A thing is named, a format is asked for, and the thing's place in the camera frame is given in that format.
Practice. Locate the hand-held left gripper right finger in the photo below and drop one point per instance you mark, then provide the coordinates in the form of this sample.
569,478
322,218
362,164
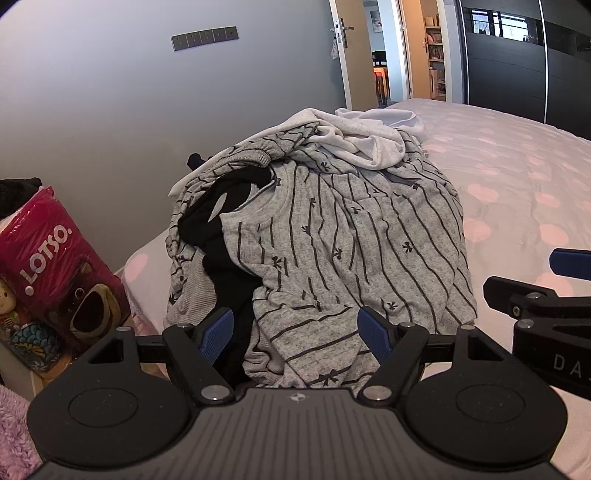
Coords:
375,337

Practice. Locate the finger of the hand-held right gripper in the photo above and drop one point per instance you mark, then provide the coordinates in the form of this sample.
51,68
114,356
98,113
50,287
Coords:
508,288
570,262

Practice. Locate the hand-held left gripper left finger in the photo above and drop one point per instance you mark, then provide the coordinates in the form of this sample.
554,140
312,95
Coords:
217,337

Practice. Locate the black and grey garment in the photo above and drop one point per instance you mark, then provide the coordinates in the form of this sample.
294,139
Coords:
221,249

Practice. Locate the grey striped bow-print garment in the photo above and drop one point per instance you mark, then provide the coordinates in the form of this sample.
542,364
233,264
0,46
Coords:
240,150
351,258

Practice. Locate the polka-dot bed cover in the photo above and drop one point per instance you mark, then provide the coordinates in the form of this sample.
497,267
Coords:
508,184

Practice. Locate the teal scale-pattern toy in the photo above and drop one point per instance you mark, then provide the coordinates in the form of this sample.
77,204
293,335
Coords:
37,346

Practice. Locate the red bear-print bag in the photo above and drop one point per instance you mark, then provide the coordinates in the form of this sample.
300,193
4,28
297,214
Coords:
51,258

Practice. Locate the white garment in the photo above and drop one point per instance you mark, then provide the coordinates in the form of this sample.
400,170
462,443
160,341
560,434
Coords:
360,138

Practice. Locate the black wardrobe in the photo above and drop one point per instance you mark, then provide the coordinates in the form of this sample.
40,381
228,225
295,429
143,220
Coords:
508,69

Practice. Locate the doll toy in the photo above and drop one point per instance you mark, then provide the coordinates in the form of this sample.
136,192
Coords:
7,304

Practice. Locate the orange stool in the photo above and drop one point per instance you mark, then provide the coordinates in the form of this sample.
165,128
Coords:
378,85

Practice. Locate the dark cloth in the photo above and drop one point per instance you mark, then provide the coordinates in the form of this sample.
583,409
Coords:
16,194

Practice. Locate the hallway shelf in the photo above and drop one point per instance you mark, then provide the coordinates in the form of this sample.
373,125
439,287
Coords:
435,50

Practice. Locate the wooden door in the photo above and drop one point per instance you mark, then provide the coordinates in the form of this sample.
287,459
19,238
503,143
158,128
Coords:
353,60

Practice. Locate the wall switch panel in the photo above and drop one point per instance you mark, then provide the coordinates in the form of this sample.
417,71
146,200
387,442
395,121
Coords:
205,38

